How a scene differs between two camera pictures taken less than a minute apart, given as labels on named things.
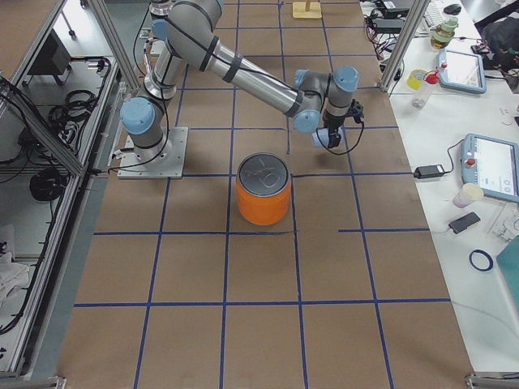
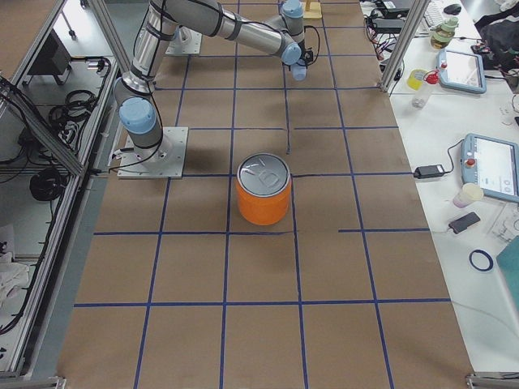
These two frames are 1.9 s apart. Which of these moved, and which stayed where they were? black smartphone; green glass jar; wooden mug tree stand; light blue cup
Moved: light blue cup
Stayed: green glass jar; wooden mug tree stand; black smartphone
